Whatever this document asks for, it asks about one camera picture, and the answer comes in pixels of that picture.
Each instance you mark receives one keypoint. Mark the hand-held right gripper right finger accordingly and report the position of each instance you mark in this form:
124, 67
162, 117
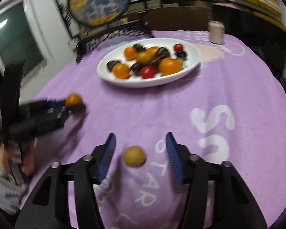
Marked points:
175, 158

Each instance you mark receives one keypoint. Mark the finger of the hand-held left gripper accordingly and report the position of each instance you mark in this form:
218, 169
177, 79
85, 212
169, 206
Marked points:
71, 112
57, 103

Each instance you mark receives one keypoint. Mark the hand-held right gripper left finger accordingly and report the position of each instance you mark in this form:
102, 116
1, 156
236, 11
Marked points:
108, 155

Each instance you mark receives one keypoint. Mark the white oval plate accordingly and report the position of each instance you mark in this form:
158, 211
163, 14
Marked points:
157, 81

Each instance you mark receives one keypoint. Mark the red cherry tomato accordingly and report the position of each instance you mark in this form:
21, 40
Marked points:
178, 47
147, 72

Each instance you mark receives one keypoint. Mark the large orange tomato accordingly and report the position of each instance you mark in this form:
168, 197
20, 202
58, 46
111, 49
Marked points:
169, 66

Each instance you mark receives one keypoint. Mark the person's left hand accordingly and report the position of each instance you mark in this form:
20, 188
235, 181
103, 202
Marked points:
28, 159

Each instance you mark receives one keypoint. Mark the purple printed tablecloth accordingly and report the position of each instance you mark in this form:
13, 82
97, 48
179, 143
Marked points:
157, 114

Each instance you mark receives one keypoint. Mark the white framed window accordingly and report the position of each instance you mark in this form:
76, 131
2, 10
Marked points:
16, 38

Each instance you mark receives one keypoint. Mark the black framed round painting screen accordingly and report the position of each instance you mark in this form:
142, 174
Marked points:
97, 2

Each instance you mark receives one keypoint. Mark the beige cup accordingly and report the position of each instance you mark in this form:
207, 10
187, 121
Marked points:
216, 32

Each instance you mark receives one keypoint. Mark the black cabinet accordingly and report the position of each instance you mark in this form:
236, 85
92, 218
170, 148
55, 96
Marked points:
247, 23

